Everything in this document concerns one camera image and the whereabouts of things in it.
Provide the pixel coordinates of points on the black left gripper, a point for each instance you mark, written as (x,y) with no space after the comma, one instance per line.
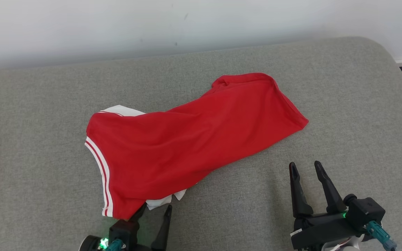
(140,248)

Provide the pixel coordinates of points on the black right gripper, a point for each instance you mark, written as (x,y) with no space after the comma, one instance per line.
(319,230)

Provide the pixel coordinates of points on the red jersey shirt white sleeves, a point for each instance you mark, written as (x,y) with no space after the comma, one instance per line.
(187,146)

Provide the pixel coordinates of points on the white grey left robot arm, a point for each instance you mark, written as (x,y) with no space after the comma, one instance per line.
(89,244)

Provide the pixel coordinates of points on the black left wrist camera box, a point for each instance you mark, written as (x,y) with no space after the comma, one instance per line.
(124,230)

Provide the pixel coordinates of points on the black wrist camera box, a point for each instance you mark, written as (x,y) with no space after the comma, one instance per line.
(124,230)
(365,209)

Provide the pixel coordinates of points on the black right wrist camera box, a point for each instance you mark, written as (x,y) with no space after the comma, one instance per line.
(365,209)

